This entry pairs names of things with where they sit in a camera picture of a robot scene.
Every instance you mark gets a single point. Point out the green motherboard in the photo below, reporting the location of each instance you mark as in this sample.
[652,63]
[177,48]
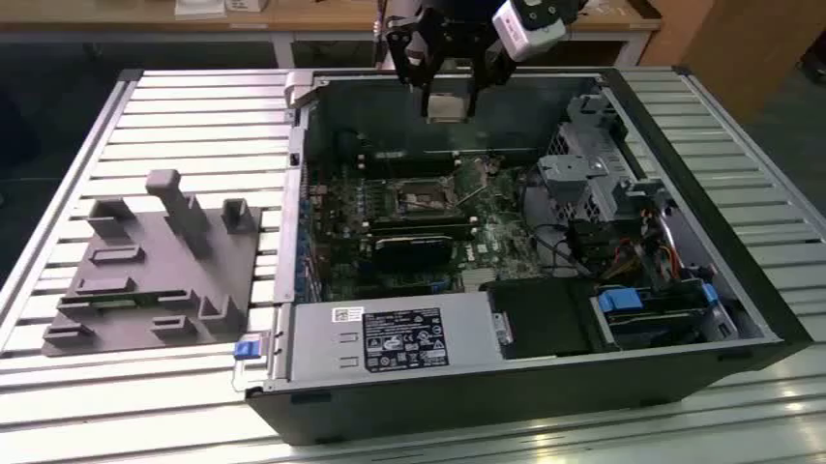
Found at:
[510,227]

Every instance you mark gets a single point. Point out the blue disk carrier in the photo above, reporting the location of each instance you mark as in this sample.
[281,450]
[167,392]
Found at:
[619,302]

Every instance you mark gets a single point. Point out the silver CPU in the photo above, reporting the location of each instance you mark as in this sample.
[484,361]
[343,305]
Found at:
[451,107]

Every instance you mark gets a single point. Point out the metal drive cage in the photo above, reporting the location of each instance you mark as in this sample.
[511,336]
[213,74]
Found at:
[567,166]

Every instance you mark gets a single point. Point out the black plastic shroud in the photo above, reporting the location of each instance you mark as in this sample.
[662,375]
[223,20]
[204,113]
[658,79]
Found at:
[542,314]

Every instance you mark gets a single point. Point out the grey parts rack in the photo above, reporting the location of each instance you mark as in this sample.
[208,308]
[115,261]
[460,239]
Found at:
[161,290]

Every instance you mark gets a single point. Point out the white box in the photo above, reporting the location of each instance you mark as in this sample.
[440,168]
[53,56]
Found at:
[248,5]

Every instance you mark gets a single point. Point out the CPU socket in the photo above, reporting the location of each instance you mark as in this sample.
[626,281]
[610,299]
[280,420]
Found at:
[419,195]

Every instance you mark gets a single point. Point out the wooden cabinet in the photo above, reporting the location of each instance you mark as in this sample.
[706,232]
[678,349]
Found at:
[742,48]

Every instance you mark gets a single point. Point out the black hard disk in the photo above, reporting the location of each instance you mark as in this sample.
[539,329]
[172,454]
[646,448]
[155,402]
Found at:
[651,328]

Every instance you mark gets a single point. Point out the black graphics card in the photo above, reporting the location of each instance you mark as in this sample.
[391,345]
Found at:
[412,251]

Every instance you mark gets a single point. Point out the blue board connector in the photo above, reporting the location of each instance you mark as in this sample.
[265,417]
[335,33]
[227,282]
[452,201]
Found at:
[440,281]

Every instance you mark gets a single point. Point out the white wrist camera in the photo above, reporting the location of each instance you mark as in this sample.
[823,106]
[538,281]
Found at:
[528,29]

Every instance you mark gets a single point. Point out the black RAM slot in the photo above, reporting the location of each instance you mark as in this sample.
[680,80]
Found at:
[419,224]
[412,160]
[412,166]
[412,173]
[419,235]
[412,154]
[419,230]
[419,220]

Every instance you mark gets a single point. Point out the silver power supply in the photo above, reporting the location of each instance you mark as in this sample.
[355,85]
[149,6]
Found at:
[323,338]

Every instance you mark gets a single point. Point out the blue disk bay tab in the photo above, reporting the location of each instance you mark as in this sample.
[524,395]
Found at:
[710,295]

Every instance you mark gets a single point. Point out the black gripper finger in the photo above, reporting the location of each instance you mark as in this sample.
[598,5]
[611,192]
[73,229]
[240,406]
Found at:
[483,72]
[431,72]

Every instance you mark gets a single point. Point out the wooden desk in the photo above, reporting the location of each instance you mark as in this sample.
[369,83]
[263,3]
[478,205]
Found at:
[129,21]

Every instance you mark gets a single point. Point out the black PC case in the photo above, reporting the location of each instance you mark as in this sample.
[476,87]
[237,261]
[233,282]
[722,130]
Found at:
[451,406]

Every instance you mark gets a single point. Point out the white paper stack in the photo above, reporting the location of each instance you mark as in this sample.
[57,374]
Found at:
[200,7]

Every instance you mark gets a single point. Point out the blue case latch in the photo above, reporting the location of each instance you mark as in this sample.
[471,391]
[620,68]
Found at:
[245,349]

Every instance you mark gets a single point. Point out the green RAM stick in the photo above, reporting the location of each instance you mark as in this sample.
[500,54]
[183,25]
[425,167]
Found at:
[129,301]

